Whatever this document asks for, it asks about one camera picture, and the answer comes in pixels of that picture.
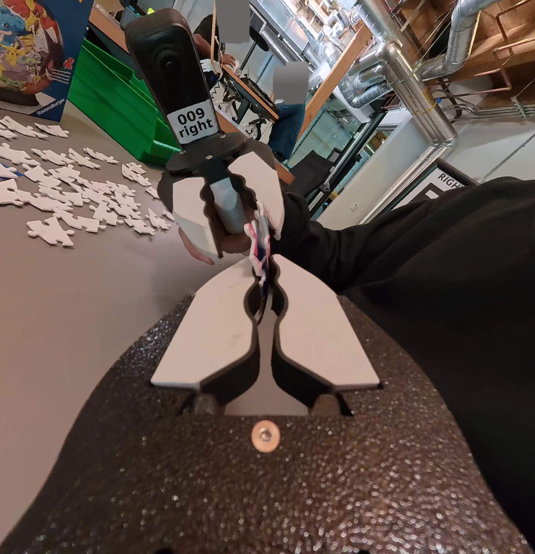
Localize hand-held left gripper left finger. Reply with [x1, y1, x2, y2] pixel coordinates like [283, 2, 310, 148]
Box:
[150, 259, 261, 407]

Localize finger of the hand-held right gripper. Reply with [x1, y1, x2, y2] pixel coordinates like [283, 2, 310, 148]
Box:
[228, 152, 286, 241]
[170, 174, 222, 260]

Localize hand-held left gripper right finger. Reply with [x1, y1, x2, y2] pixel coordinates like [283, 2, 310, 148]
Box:
[271, 254, 383, 411]

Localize person's right forearm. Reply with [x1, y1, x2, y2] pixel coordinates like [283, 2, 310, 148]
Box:
[269, 175, 535, 338]

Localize pile of white puzzle pieces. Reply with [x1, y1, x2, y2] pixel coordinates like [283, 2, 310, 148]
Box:
[0, 115, 178, 248]

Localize blue puzzle ball box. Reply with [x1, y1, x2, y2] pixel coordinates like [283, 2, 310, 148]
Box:
[0, 0, 95, 123]

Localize person's right hand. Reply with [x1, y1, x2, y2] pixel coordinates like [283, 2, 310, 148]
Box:
[178, 227, 251, 266]

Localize black chair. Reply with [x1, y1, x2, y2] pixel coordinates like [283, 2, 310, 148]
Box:
[289, 149, 344, 217]

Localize stacked green plastic bins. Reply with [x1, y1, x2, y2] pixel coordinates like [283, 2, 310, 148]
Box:
[67, 38, 184, 166]

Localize wooden background desk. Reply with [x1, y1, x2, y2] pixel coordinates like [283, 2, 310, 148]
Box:
[87, 6, 296, 184]

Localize black round stand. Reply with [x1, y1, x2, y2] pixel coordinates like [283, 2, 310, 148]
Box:
[248, 25, 269, 59]

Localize glass partition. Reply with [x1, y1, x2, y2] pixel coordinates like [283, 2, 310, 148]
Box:
[289, 99, 403, 222]

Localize black and white sign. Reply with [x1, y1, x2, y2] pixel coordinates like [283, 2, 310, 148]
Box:
[397, 158, 481, 214]

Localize long silver ventilation pipe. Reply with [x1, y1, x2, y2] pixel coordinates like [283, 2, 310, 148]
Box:
[340, 0, 459, 224]

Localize person's black sweater torso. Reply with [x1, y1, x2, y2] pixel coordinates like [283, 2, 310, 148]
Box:
[371, 277, 535, 552]

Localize copper pipe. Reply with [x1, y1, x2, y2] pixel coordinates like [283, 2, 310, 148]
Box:
[479, 0, 529, 92]

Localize wooden support post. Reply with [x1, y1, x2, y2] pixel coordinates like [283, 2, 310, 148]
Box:
[304, 22, 374, 140]

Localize silver elbow duct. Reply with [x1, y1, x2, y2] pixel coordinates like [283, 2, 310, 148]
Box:
[418, 0, 488, 82]

